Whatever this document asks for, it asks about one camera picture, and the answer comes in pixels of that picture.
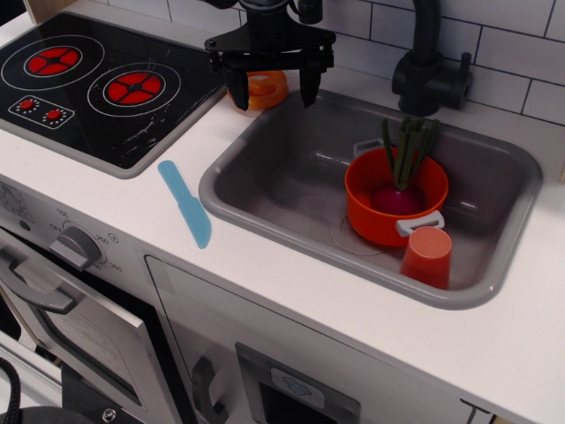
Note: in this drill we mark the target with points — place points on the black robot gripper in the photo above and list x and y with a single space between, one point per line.
272 38

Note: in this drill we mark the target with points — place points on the purple toy beet green stems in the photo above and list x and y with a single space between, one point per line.
404 176

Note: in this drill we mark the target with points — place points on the grey toy sink basin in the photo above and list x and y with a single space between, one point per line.
283 178

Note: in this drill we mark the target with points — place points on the black toy faucet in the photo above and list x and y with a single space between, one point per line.
421 79

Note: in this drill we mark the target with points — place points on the blue plastic toy knife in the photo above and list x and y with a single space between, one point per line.
189 206

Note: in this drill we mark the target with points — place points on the black toy stove top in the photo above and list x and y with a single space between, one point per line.
106 96

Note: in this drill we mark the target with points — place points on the orange plastic cup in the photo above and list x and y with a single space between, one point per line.
427 257

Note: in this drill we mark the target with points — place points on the grey oven knob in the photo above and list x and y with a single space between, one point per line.
76 248

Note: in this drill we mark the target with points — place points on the white cabinet door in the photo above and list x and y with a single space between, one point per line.
271 369

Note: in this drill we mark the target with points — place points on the toy oven door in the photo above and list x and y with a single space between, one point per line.
104 343

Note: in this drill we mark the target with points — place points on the black wall knob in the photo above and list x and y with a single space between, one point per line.
309 12

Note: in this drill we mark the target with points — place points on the orange toy pot grey handles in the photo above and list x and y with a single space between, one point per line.
368 172

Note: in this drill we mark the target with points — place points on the grey cabinet door handle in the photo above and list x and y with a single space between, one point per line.
203 375

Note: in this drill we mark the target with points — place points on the grey oven door handle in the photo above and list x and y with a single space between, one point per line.
38 286

